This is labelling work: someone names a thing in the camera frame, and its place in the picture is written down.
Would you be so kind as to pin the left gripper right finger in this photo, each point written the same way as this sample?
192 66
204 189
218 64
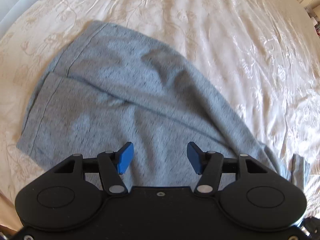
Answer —
208 165

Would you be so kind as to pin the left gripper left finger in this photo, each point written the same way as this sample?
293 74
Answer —
111 166

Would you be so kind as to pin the cream embroidered bedspread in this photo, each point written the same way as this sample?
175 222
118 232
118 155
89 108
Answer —
262 55

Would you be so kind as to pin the grey sweat pants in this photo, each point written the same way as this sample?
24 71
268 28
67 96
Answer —
113 85

